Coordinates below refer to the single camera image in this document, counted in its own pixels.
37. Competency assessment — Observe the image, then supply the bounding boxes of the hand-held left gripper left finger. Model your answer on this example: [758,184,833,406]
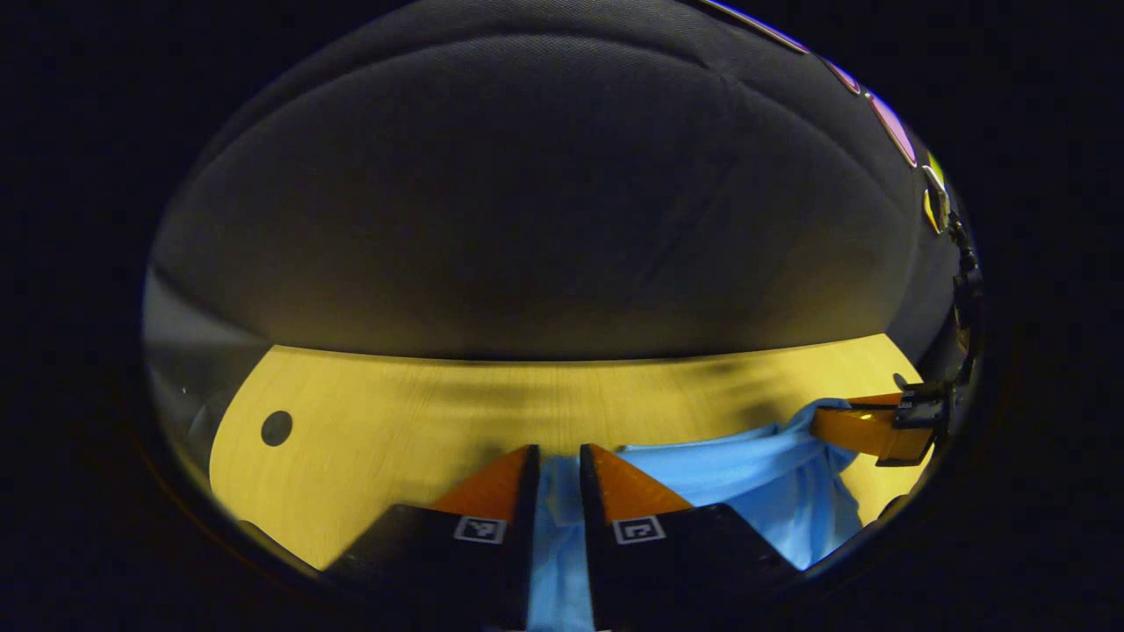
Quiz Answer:
[325,443,541,632]

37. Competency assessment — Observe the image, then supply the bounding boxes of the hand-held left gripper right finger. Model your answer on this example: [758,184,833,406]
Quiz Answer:
[578,443,800,632]

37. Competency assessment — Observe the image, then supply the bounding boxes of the light blue T-shirt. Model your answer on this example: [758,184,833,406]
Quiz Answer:
[527,399,866,632]

